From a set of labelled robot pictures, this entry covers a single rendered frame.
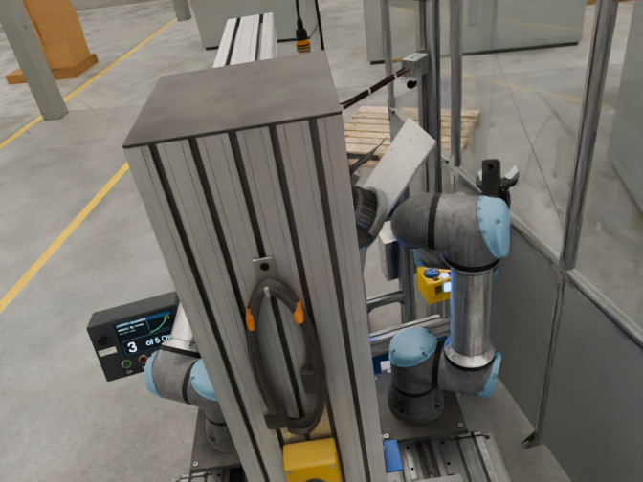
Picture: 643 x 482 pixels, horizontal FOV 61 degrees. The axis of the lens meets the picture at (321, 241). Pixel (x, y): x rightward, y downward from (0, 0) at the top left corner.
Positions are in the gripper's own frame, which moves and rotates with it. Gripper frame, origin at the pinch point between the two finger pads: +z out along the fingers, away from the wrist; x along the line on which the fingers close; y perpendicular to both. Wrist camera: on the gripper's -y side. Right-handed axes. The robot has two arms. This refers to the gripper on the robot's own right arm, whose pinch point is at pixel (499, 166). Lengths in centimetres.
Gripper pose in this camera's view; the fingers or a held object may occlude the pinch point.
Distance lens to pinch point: 168.8
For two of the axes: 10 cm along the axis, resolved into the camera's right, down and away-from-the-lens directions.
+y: 2.6, 8.2, 5.1
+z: 3.6, -5.7, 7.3
